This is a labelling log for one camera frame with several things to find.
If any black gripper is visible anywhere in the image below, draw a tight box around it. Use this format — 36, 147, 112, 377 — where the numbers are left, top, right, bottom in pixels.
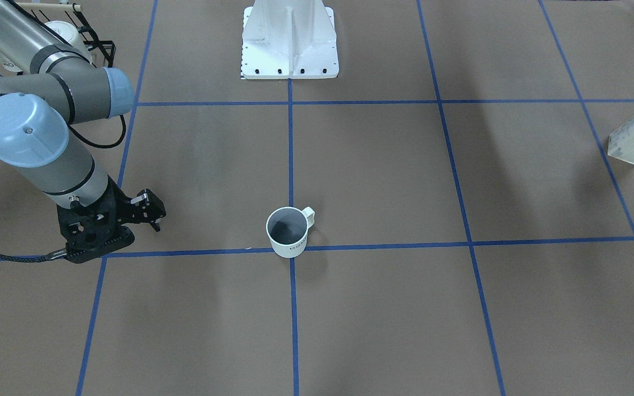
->
56, 179, 167, 264

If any white grey-lined cup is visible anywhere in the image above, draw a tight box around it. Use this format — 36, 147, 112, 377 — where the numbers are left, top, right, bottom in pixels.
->
266, 206, 315, 259

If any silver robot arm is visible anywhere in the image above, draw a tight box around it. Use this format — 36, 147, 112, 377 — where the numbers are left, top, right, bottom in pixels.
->
0, 1, 167, 263

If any black wire rack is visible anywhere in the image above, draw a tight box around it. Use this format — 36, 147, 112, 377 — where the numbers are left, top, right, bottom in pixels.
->
73, 3, 117, 67

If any wooden rack handle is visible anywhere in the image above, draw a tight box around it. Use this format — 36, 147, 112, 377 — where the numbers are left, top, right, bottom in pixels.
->
20, 2, 83, 13

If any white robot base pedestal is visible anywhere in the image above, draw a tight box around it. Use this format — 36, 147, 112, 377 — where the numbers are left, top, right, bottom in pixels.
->
240, 1, 340, 80

